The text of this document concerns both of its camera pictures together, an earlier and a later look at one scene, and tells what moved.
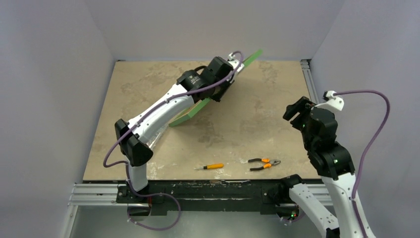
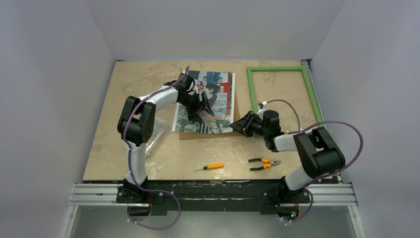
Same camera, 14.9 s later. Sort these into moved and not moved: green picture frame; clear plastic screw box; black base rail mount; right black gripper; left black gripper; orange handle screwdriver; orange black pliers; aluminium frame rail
Moved: green picture frame; right black gripper; left black gripper
Not moved: orange handle screwdriver; orange black pliers; aluminium frame rail; clear plastic screw box; black base rail mount
